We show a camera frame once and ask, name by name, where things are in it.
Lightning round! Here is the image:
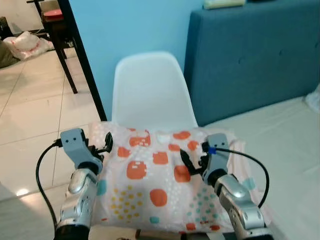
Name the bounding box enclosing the beige bed mattress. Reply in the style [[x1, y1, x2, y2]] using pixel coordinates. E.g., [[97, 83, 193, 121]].
[[202, 96, 320, 240]]

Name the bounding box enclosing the white pink plastic bag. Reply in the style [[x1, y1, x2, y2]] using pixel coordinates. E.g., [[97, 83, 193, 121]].
[[4, 31, 53, 62]]

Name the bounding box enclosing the red seat cushion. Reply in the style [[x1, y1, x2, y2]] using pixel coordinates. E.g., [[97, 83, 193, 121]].
[[44, 7, 65, 22]]

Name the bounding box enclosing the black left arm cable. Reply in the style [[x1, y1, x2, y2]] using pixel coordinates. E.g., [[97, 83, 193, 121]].
[[36, 141, 63, 236]]

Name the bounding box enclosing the orange dotted patterned pillow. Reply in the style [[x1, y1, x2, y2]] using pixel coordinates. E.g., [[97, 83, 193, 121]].
[[87, 121, 273, 235]]

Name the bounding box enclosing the olive dark bag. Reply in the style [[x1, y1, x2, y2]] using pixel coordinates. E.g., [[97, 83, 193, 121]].
[[0, 17, 21, 69]]

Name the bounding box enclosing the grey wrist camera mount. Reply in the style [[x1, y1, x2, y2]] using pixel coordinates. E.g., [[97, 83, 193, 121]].
[[60, 128, 103, 171], [202, 133, 231, 178]]

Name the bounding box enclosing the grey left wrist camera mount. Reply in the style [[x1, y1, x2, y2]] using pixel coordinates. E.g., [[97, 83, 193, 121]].
[[60, 128, 103, 171]]

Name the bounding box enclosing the dark wooden chair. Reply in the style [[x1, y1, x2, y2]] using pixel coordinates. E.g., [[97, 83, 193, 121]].
[[27, 0, 79, 95]]

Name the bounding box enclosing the blue upholstered headboard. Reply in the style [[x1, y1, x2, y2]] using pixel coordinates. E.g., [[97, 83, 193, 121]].
[[184, 0, 320, 127]]

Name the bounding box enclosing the white crumpled plastic bag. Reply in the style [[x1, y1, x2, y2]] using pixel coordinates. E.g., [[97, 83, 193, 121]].
[[305, 85, 320, 115]]

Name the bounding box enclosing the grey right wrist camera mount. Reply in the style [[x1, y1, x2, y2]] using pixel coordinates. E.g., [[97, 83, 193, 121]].
[[202, 133, 231, 178]]

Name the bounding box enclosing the white plastic chair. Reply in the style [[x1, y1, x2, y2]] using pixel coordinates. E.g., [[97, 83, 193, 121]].
[[111, 51, 199, 132]]

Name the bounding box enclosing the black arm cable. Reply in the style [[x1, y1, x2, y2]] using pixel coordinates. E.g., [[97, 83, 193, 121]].
[[209, 146, 271, 209], [36, 141, 63, 236]]

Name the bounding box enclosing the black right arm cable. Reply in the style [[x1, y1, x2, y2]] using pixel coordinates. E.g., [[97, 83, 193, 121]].
[[209, 146, 271, 209]]

